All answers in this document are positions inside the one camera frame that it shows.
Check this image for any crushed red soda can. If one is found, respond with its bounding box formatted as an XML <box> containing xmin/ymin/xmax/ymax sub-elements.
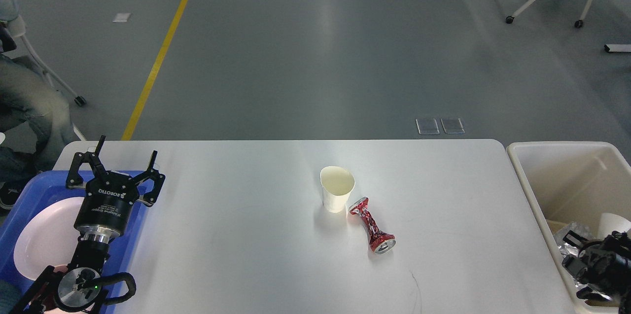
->
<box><xmin>349</xmin><ymin>197</ymin><xmax>396</xmax><ymax>255</ymax></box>

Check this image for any white paper cup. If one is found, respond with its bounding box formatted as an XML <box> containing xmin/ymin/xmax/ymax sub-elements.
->
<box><xmin>319</xmin><ymin>166</ymin><xmax>355</xmax><ymax>213</ymax></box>
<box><xmin>597</xmin><ymin>212</ymin><xmax>631</xmax><ymax>239</ymax></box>

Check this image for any pink ribbed mug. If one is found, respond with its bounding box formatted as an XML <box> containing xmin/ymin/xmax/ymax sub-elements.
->
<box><xmin>35</xmin><ymin>265</ymin><xmax>70</xmax><ymax>314</ymax></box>

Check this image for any white bar base right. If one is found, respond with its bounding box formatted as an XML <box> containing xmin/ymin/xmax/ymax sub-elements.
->
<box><xmin>604</xmin><ymin>44</ymin><xmax>631</xmax><ymax>53</ymax></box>

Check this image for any brown paper sheet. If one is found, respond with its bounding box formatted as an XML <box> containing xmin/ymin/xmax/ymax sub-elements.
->
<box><xmin>546</xmin><ymin>219</ymin><xmax>569</xmax><ymax>238</ymax></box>

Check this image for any clear floor plate left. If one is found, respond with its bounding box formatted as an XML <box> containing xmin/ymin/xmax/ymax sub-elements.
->
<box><xmin>416</xmin><ymin>118</ymin><xmax>440</xmax><ymax>135</ymax></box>

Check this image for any upright white paper cup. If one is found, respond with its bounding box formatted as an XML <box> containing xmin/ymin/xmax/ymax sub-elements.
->
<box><xmin>319</xmin><ymin>166</ymin><xmax>355</xmax><ymax>213</ymax></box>

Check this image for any blue plastic tray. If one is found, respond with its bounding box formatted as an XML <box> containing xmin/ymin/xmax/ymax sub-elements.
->
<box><xmin>0</xmin><ymin>171</ymin><xmax>148</xmax><ymax>293</ymax></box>

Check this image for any clear floor plate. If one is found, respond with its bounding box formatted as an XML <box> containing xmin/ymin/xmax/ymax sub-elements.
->
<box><xmin>440</xmin><ymin>118</ymin><xmax>466</xmax><ymax>135</ymax></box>
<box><xmin>416</xmin><ymin>118</ymin><xmax>440</xmax><ymax>135</ymax></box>

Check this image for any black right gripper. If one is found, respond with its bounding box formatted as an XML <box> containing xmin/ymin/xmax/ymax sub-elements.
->
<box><xmin>562</xmin><ymin>231</ymin><xmax>630</xmax><ymax>302</ymax></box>

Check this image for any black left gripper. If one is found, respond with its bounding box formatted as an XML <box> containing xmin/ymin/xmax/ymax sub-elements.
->
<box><xmin>64</xmin><ymin>135</ymin><xmax>165</xmax><ymax>240</ymax></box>

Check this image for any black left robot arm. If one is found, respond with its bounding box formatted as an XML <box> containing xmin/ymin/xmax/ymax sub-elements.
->
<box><xmin>10</xmin><ymin>135</ymin><xmax>166</xmax><ymax>314</ymax></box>

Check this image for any beige plastic bin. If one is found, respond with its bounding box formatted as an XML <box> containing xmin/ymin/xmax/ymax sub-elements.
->
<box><xmin>507</xmin><ymin>141</ymin><xmax>631</xmax><ymax>314</ymax></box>

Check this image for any clear floor plate right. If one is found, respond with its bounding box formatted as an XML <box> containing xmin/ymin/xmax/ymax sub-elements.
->
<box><xmin>440</xmin><ymin>118</ymin><xmax>466</xmax><ymax>135</ymax></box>

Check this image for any grey green mug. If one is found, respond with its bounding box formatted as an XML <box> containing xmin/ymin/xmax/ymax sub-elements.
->
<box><xmin>0</xmin><ymin>280</ymin><xmax>22</xmax><ymax>314</ymax></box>

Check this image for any pink plate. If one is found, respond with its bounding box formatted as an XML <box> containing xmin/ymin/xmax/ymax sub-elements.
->
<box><xmin>13</xmin><ymin>197</ymin><xmax>83</xmax><ymax>280</ymax></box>

